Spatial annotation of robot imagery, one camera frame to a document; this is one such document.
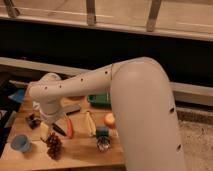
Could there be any orange carrot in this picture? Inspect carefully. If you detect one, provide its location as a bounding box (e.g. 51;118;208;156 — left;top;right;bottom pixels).
66;116;73;138

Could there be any grey sponge block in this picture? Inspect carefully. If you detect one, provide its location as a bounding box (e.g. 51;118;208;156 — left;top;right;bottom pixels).
61;99;81;115

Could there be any blue object beside table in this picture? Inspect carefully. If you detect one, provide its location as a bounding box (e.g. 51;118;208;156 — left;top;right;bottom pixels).
9;89;26;103

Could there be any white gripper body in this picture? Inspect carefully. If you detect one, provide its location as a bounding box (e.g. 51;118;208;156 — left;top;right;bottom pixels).
39;109;64;125

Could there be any blue plastic cup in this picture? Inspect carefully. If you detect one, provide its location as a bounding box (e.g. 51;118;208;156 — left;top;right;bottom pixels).
10;134;31;153

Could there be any dark red grape bunch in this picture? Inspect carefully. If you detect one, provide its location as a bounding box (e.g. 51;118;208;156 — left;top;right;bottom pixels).
46;133;62;160

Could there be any green block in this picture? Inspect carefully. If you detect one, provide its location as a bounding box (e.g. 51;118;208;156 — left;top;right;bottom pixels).
96;126;109;137

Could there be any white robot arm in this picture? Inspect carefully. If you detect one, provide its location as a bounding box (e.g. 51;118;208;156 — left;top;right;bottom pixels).
29;57;186;171

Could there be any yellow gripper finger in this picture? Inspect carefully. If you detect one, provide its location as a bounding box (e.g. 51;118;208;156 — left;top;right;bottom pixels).
40;122;50;141

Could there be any green plastic tray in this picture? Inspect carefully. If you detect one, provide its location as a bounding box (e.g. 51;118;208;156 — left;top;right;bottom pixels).
87;94;111;107

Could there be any orange fruit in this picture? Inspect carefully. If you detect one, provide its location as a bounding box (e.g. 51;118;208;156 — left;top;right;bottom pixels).
104;113;116;129

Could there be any black handled tool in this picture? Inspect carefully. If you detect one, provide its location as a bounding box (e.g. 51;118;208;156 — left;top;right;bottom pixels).
25;114;66;136

